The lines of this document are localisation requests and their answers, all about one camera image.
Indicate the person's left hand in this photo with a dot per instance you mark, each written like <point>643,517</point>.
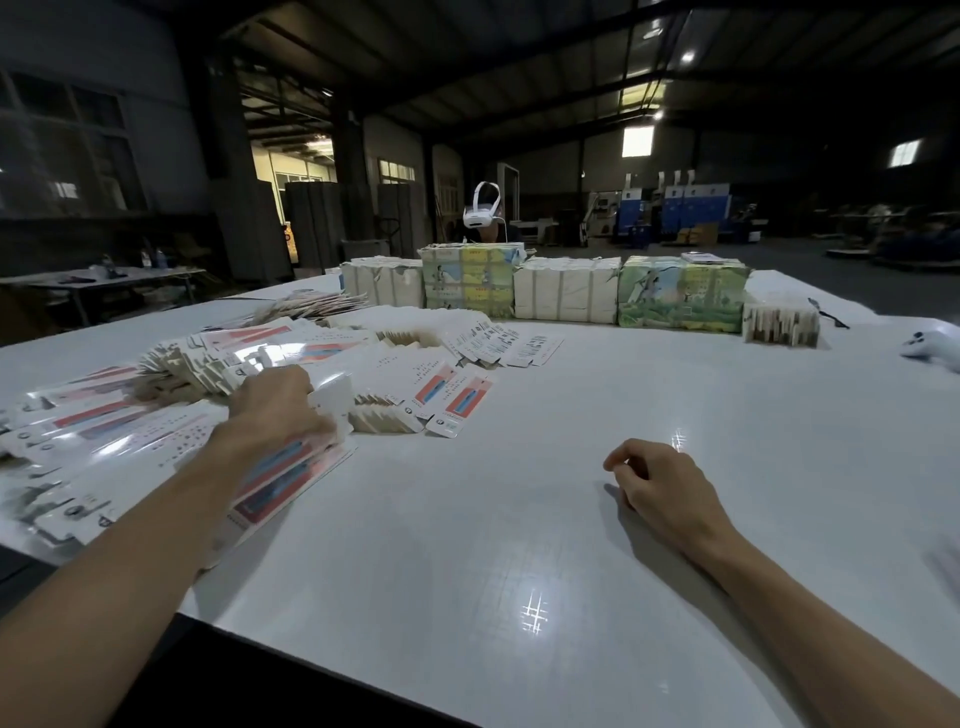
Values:
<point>270,413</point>

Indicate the person's right hand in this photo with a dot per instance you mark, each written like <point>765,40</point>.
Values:
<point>672,498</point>

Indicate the pile of carton blanks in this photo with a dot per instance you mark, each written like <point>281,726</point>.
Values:
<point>180,413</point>

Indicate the person's left forearm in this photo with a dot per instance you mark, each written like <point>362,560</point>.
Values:
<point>105,600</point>

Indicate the person's right forearm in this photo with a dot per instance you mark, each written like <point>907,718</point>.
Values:
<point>848,638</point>

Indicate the pile of grey flat sheets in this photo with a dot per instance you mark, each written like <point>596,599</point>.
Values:
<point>300,305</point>

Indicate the row of white cartons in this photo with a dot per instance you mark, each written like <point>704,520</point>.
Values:
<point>567,291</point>
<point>381,282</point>

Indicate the grey crate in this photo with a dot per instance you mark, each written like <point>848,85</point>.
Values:
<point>365,249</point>

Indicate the dark grey cabinet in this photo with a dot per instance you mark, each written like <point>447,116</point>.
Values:
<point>315,222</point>

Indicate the green printed carton bundle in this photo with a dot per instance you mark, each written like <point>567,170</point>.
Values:
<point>683,294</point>

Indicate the small beige card stack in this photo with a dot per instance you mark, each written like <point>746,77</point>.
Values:
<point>782,326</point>

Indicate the grey side table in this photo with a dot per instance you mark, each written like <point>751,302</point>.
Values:
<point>90,281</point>

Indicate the small black tool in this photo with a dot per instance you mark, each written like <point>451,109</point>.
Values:
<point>828,315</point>

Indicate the green yellow carton bundle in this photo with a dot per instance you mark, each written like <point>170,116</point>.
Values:
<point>474,281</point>

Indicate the blue machine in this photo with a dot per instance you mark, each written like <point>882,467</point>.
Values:
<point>690,213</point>

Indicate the white headset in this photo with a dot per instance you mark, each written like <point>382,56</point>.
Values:
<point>483,210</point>

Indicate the small white object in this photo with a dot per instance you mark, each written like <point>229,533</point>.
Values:
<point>933,347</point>

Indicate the square bright window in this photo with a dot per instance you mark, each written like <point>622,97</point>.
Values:
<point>638,141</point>

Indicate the small wall window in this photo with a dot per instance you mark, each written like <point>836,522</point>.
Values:
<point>905,152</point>

